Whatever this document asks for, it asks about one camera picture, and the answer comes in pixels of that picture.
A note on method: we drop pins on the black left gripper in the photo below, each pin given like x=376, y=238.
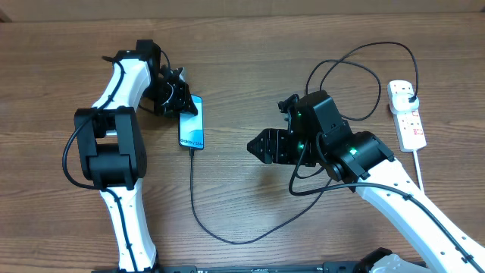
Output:
x=184, y=98

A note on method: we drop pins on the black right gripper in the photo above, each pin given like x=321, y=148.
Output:
x=278, y=145

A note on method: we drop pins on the Galaxy S24+ smartphone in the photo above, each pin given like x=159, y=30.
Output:
x=191, y=127

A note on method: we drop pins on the white power strip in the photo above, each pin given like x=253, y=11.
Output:
x=409, y=128

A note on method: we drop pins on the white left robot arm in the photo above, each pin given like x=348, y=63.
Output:
x=112, y=153

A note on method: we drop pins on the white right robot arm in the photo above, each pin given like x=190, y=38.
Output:
x=317, y=135

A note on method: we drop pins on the white charger plug adapter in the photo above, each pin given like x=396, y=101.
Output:
x=400, y=103

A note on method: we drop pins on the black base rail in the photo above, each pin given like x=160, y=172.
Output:
x=326, y=267

